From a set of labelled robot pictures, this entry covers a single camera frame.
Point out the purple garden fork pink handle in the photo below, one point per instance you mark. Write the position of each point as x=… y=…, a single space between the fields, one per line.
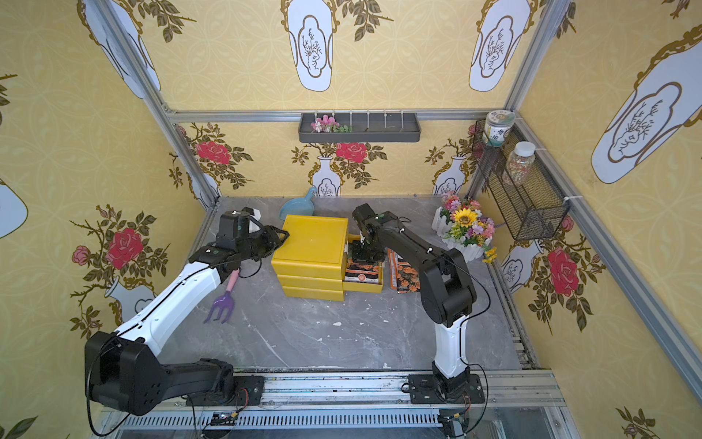
x=222 y=308

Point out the yellow drawer cabinet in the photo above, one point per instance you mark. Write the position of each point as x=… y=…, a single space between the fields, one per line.
x=311 y=263

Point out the jar with patterned label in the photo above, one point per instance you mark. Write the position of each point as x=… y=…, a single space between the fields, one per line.
x=497 y=126

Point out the blue plastic dustpan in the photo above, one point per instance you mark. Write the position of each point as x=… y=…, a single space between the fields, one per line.
x=303 y=206

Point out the yellow drawer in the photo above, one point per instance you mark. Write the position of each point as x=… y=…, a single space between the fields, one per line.
x=363 y=288

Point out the small pink flowers on shelf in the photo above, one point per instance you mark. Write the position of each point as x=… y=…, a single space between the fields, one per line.
x=328 y=124

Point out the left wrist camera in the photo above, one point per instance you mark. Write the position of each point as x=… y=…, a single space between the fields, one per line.
x=238 y=224

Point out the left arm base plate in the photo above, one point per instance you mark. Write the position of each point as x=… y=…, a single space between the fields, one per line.
x=242 y=391

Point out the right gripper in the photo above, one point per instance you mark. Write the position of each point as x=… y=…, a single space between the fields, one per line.
x=361 y=248

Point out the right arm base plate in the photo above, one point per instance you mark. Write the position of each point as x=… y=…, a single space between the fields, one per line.
x=433 y=389

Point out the dark grey wall shelf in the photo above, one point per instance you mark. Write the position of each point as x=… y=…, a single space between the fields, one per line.
x=366 y=127

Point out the black wire mesh basket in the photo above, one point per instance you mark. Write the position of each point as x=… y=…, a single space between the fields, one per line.
x=533 y=209

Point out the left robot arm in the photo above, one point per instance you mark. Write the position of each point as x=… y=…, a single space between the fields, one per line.
x=122 y=369

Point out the flowers in white fence pot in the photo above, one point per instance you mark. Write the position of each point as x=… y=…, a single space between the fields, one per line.
x=462 y=226

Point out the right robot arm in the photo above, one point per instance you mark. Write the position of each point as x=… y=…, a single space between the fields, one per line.
x=446 y=287

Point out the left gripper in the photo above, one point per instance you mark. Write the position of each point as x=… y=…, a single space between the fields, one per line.
x=263 y=241

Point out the clear jar white lid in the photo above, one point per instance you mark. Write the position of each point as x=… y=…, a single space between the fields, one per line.
x=519 y=163

